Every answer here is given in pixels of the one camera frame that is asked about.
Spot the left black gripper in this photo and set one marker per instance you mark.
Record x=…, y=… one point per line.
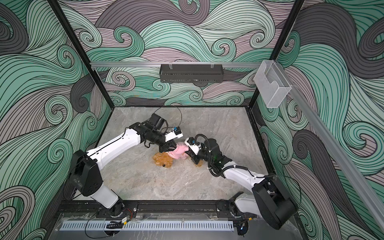
x=167, y=146

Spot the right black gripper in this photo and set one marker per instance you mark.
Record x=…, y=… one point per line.
x=192, y=155

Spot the brown teddy bear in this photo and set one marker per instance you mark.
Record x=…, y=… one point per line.
x=166, y=161

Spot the pink teddy hoodie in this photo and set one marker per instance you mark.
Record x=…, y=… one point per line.
x=180, y=152

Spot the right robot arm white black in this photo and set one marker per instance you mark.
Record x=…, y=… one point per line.
x=267, y=196

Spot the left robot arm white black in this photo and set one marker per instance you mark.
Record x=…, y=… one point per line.
x=85, y=170

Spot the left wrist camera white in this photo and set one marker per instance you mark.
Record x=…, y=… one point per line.
x=175, y=133

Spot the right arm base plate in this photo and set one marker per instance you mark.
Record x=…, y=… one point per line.
x=228, y=209

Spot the black perforated wall tray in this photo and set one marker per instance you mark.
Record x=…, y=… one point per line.
x=191, y=74

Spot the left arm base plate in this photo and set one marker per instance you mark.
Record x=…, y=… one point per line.
x=120, y=210

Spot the back aluminium rail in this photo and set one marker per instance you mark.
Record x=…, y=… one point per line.
x=136, y=64

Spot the clear acrylic wall box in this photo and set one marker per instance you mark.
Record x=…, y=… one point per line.
x=272, y=83

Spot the white slotted cable duct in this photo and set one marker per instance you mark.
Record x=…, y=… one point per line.
x=182, y=225

